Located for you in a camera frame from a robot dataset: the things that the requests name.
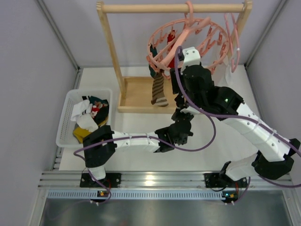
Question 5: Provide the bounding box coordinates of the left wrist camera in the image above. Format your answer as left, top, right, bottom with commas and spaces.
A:
180, 106, 200, 115

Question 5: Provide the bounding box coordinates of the brown striped sock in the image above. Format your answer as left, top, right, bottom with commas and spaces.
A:
151, 71, 168, 107

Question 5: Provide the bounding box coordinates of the white sheer garment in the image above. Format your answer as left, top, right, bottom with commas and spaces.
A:
212, 55, 232, 87

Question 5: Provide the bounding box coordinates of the white plastic basket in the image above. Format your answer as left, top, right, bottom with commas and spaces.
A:
56, 88, 114, 149

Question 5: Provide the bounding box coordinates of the teal sock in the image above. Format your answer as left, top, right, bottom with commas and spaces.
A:
149, 44, 158, 78

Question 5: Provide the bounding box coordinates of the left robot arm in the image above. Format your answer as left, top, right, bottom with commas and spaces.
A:
83, 109, 194, 181

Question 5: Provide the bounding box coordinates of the black white-striped sock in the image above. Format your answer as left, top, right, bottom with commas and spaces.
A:
174, 94, 185, 109

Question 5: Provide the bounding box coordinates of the pink clothes hanger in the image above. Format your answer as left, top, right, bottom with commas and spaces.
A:
224, 13, 240, 73

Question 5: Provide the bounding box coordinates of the pink round clip hanger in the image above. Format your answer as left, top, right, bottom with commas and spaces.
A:
147, 1, 230, 73

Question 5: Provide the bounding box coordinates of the aluminium mounting rail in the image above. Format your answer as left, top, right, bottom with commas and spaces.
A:
38, 171, 296, 202

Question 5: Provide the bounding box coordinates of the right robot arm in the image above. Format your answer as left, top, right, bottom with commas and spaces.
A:
170, 65, 301, 181

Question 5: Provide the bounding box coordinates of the wooden clothes rack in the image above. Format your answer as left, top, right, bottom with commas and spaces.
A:
96, 0, 253, 113

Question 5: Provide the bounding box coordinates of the yellow sock in basket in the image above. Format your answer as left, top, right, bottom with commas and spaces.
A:
72, 127, 91, 144

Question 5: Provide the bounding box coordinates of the red sock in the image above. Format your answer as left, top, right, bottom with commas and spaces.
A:
167, 30, 176, 68

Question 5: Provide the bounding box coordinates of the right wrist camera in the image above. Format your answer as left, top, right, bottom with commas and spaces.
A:
178, 47, 201, 73

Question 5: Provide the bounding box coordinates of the white sock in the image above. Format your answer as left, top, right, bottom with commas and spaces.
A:
71, 99, 92, 121
77, 114, 98, 132

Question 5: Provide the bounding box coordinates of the dark patterned socks pile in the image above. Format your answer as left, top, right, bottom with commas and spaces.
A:
82, 96, 109, 126

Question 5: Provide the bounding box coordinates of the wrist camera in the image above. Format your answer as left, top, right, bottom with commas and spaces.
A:
180, 106, 200, 115
178, 47, 201, 73

